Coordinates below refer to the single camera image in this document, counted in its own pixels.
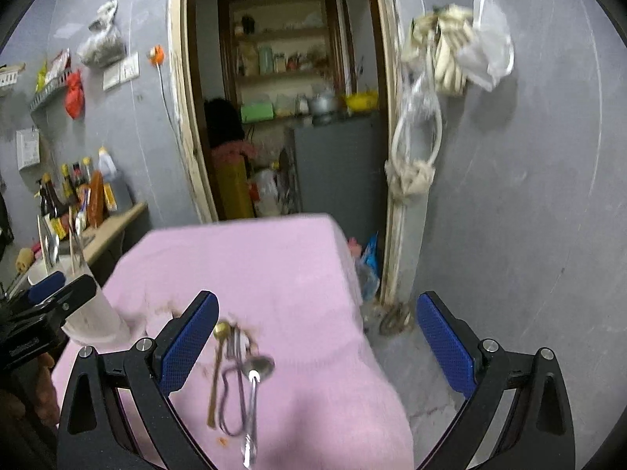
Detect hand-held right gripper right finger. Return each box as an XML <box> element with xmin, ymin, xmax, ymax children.
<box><xmin>415</xmin><ymin>290</ymin><xmax>576</xmax><ymax>470</ymax></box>

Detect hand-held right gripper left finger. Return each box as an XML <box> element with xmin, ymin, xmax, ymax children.
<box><xmin>58</xmin><ymin>290</ymin><xmax>219</xmax><ymax>470</ymax></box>

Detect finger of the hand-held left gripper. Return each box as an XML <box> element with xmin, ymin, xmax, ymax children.
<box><xmin>28</xmin><ymin>271</ymin><xmax>67</xmax><ymax>304</ymax></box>
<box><xmin>33</xmin><ymin>274</ymin><xmax>97</xmax><ymax>327</ymax></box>

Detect white plastic utensil caddy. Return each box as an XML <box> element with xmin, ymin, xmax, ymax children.
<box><xmin>28</xmin><ymin>257</ymin><xmax>132</xmax><ymax>348</ymax></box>

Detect gold spoon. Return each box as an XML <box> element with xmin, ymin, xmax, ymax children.
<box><xmin>207</xmin><ymin>320</ymin><xmax>234</xmax><ymax>428</ymax></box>

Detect silver table knife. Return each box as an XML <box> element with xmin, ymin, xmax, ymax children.
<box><xmin>36</xmin><ymin>214</ymin><xmax>61</xmax><ymax>275</ymax></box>

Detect silver fork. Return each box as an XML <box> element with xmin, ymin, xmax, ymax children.
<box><xmin>219</xmin><ymin>325</ymin><xmax>256</xmax><ymax>437</ymax></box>

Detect silver spoon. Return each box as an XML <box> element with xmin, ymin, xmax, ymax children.
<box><xmin>241</xmin><ymin>354</ymin><xmax>276</xmax><ymax>467</ymax></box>

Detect person's left hand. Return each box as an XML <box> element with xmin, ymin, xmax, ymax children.
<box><xmin>33</xmin><ymin>352</ymin><xmax>60</xmax><ymax>425</ymax></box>

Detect dark brown sauce bottle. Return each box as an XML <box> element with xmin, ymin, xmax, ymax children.
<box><xmin>36</xmin><ymin>190</ymin><xmax>53</xmax><ymax>227</ymax></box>

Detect beige kitchen counter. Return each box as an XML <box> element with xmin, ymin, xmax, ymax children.
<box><xmin>78</xmin><ymin>202</ymin><xmax>149</xmax><ymax>266</ymax></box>

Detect orange food packet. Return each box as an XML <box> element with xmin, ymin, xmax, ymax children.
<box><xmin>87</xmin><ymin>170</ymin><xmax>107</xmax><ymax>229</ymax></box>

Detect blue packet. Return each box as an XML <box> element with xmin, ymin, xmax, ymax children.
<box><xmin>352</xmin><ymin>232</ymin><xmax>382</xmax><ymax>300</ymax></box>

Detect cooking oil jug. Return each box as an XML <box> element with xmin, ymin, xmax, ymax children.
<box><xmin>96</xmin><ymin>146</ymin><xmax>120</xmax><ymax>214</ymax></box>

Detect pink floral tablecloth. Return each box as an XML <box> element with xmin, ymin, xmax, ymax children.
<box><xmin>51</xmin><ymin>213</ymin><xmax>415</xmax><ymax>470</ymax></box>

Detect knotted beige rag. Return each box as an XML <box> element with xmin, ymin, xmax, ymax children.
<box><xmin>384</xmin><ymin>159</ymin><xmax>437</xmax><ymax>200</ymax></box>

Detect white plastic bag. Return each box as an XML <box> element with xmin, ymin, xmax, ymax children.
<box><xmin>252</xmin><ymin>168</ymin><xmax>281</xmax><ymax>217</ymax></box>

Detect red plastic bag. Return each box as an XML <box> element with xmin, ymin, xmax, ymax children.
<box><xmin>64</xmin><ymin>69</ymin><xmax>85</xmax><ymax>119</ymax></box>

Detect black mini fridge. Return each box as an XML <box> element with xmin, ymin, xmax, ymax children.
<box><xmin>286</xmin><ymin>112</ymin><xmax>389</xmax><ymax>246</ymax></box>

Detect green box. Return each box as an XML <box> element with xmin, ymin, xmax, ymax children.
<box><xmin>240</xmin><ymin>101</ymin><xmax>274</xmax><ymax>123</ymax></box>

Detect clear bag of dried goods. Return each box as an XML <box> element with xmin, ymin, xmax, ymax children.
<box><xmin>77</xmin><ymin>0</ymin><xmax>127</xmax><ymax>69</ymax></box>

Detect yellow pot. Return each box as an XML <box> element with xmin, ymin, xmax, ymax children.
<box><xmin>345</xmin><ymin>90</ymin><xmax>380</xmax><ymax>111</ymax></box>

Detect aluminium pot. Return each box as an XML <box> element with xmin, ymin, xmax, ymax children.
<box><xmin>307</xmin><ymin>91</ymin><xmax>339</xmax><ymax>115</ymax></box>

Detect cream rubber gloves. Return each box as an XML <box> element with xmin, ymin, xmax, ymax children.
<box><xmin>410</xmin><ymin>3</ymin><xmax>474</xmax><ymax>95</ymax></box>

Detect wooden shelf unit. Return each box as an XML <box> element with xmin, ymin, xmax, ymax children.
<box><xmin>217</xmin><ymin>0</ymin><xmax>344</xmax><ymax>119</ymax></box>

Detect clear plastic bag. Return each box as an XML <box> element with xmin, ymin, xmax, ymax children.
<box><xmin>455</xmin><ymin>0</ymin><xmax>515</xmax><ymax>92</ymax></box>

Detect rusty metal ring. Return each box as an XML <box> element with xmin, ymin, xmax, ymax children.
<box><xmin>379</xmin><ymin>303</ymin><xmax>413</xmax><ymax>337</ymax></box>

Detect white wall calendar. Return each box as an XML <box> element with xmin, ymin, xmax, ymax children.
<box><xmin>16</xmin><ymin>127</ymin><xmax>41</xmax><ymax>172</ymax></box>

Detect grey wall shelf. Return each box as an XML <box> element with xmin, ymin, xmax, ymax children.
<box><xmin>28</xmin><ymin>71</ymin><xmax>70</xmax><ymax>111</ymax></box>

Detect white hose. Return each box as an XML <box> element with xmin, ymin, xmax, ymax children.
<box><xmin>391</xmin><ymin>72</ymin><xmax>444</xmax><ymax>173</ymax></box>

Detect white plastic wall basket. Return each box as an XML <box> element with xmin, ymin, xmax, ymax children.
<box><xmin>0</xmin><ymin>62</ymin><xmax>27</xmax><ymax>90</ymax></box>

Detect white power cable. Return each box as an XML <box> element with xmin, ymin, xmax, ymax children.
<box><xmin>157</xmin><ymin>63</ymin><xmax>191</xmax><ymax>179</ymax></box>

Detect worn wooden door frame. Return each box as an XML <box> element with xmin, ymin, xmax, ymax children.
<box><xmin>168</xmin><ymin>0</ymin><xmax>417</xmax><ymax>307</ymax></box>

